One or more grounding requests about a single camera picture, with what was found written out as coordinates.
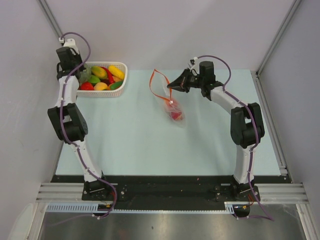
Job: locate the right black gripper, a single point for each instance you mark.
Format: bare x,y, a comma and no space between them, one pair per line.
181,84

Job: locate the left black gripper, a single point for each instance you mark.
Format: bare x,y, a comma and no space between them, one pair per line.
78,56

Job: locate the clear zip bag orange zipper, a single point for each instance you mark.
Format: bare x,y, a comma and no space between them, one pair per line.
158,85

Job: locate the red apple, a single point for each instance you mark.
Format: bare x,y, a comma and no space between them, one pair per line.
176,115

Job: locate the red chili pepper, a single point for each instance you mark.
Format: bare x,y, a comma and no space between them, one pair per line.
109,79

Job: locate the green netted melon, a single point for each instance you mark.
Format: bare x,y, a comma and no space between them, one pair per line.
85,74

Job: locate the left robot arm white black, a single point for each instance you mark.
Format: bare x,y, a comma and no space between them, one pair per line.
69,124

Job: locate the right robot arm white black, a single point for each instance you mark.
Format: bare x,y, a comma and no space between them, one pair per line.
246,121

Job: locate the yellow green mango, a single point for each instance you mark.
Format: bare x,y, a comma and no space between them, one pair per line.
99,72

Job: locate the green pear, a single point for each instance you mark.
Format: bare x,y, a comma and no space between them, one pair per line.
94,80

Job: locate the red tomato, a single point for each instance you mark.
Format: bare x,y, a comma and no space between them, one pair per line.
87,86

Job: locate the yellow orange fruit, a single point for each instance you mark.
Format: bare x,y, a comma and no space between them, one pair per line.
101,86

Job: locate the yellow corn cob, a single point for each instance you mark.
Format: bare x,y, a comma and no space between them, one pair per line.
116,72

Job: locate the white plastic basket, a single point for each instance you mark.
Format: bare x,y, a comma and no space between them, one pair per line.
106,93

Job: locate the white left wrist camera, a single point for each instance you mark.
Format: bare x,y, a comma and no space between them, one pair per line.
70,42

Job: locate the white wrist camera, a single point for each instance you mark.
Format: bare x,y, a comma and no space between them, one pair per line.
70,42
194,64

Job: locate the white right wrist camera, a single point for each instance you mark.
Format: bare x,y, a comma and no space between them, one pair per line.
194,64

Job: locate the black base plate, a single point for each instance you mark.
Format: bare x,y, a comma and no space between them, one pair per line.
169,193

